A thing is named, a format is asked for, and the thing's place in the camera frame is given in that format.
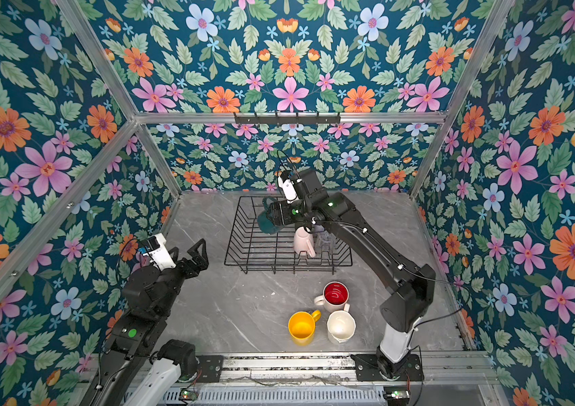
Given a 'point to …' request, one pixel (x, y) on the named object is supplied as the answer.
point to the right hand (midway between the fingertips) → (277, 208)
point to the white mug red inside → (335, 295)
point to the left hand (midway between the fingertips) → (194, 239)
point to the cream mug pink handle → (303, 242)
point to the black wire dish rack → (258, 252)
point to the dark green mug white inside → (264, 222)
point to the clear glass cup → (325, 242)
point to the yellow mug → (302, 326)
